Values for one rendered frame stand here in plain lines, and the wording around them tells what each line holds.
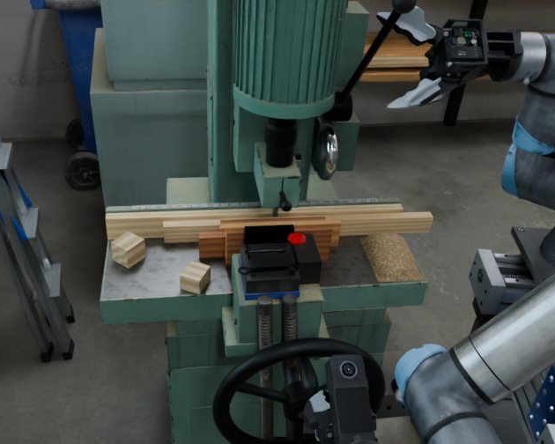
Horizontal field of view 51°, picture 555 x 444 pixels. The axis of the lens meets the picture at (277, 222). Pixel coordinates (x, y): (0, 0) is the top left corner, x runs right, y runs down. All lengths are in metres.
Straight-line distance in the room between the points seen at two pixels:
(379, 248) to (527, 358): 0.53
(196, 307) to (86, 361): 1.16
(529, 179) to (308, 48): 0.64
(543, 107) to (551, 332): 0.47
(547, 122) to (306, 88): 0.39
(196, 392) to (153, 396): 0.82
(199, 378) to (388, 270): 0.43
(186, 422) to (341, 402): 0.62
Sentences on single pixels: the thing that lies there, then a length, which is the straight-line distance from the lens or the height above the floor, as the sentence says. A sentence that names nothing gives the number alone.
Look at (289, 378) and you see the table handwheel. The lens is 1.02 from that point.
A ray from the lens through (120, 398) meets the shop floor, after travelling 2.06.
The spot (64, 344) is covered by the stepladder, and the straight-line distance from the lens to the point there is 2.16.
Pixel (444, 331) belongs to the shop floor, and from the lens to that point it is 2.39.
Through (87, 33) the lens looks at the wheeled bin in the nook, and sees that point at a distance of 2.72.
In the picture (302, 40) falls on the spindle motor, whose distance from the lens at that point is 0.91.
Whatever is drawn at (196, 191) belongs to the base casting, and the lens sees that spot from 1.50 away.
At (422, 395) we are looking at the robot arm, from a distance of 0.70.
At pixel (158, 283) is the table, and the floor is 0.90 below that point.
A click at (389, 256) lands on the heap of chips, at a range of 1.12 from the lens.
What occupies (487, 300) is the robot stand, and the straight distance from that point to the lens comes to 1.42.
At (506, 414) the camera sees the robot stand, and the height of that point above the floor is 0.21.
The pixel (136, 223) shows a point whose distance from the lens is 1.16.
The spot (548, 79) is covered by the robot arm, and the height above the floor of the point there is 1.29.
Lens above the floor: 1.60
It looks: 35 degrees down
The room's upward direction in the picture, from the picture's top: 4 degrees clockwise
